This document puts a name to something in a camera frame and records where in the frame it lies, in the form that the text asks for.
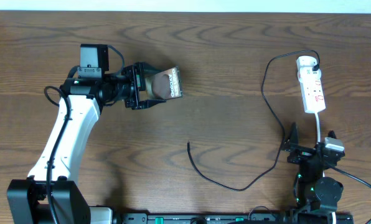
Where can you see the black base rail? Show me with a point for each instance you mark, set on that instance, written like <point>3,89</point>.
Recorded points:
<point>260,217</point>

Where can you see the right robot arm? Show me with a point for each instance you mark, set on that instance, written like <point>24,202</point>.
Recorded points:
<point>315,193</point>

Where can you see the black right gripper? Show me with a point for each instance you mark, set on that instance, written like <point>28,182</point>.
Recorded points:
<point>302,154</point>

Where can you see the white power strip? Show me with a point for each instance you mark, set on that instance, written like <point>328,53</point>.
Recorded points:
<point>311,90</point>

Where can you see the white USB charger adapter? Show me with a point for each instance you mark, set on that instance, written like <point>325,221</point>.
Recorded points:
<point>308,65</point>

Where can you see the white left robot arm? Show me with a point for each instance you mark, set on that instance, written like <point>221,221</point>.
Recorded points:
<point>50,193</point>

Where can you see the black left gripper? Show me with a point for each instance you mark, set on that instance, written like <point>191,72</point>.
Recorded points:
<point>136,85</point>

